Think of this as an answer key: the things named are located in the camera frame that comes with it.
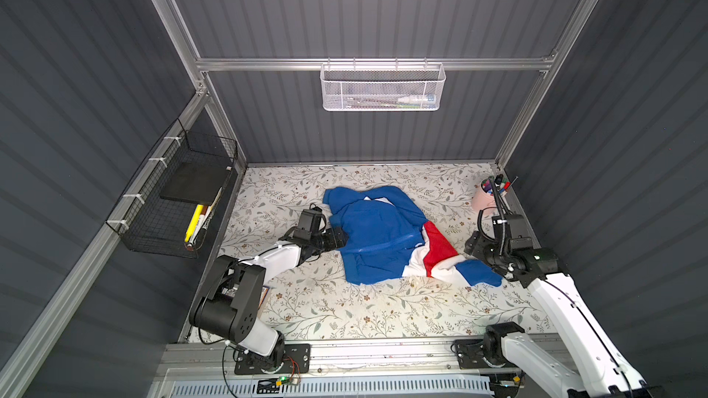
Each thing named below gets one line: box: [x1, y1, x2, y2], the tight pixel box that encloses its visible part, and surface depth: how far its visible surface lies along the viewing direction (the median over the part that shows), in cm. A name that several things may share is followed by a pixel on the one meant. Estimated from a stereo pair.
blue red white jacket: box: [321, 185, 503, 288], surface depth 93 cm
